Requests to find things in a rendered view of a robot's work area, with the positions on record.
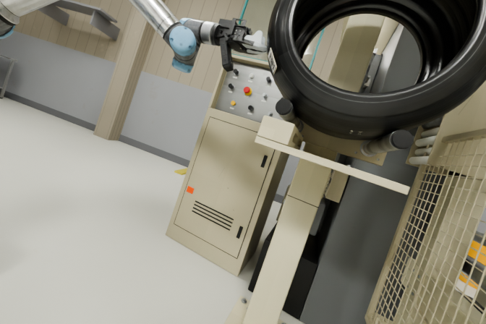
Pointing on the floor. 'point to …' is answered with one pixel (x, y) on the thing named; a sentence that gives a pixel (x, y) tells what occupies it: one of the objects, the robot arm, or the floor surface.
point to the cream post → (309, 181)
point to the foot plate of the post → (237, 314)
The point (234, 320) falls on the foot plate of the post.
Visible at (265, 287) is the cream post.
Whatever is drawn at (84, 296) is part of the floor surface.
